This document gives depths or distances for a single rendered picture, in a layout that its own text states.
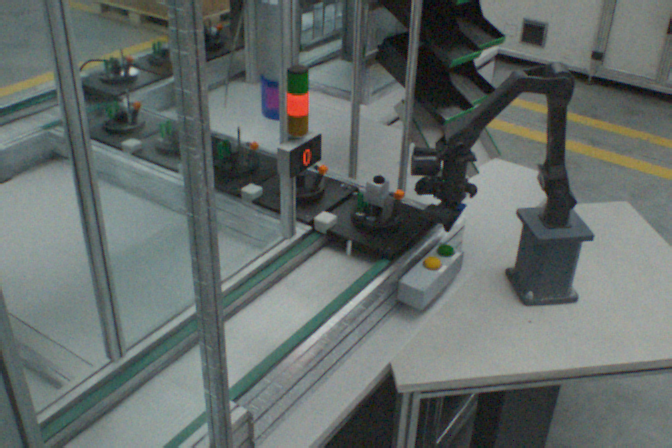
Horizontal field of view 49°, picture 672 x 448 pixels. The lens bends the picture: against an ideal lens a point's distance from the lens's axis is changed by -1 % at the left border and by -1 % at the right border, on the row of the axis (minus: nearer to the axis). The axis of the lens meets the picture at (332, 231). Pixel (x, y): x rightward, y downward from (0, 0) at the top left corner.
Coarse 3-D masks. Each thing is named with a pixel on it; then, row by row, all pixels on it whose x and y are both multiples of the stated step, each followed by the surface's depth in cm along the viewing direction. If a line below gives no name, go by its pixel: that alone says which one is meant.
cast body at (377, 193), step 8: (376, 176) 191; (368, 184) 190; (376, 184) 189; (384, 184) 190; (360, 192) 195; (368, 192) 192; (376, 192) 190; (384, 192) 191; (368, 200) 193; (376, 200) 191; (384, 200) 190; (392, 200) 194
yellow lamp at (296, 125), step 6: (288, 114) 170; (306, 114) 170; (288, 120) 171; (294, 120) 170; (300, 120) 170; (306, 120) 171; (288, 126) 172; (294, 126) 170; (300, 126) 170; (306, 126) 172; (288, 132) 172; (294, 132) 171; (300, 132) 171; (306, 132) 172
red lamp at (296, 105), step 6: (288, 96) 168; (294, 96) 167; (300, 96) 167; (306, 96) 168; (288, 102) 168; (294, 102) 167; (300, 102) 167; (306, 102) 168; (288, 108) 169; (294, 108) 168; (300, 108) 168; (306, 108) 169; (294, 114) 169; (300, 114) 169
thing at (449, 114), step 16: (384, 48) 201; (400, 48) 210; (384, 64) 203; (400, 64) 199; (432, 64) 207; (400, 80) 201; (416, 80) 197; (432, 80) 207; (448, 80) 205; (416, 96) 199; (432, 96) 202; (448, 96) 205; (432, 112) 197; (448, 112) 200; (464, 112) 199
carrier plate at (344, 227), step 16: (352, 208) 202; (400, 208) 202; (416, 208) 202; (336, 224) 194; (352, 224) 195; (416, 224) 195; (432, 224) 199; (352, 240) 189; (368, 240) 188; (384, 240) 188; (400, 240) 189; (384, 256) 185
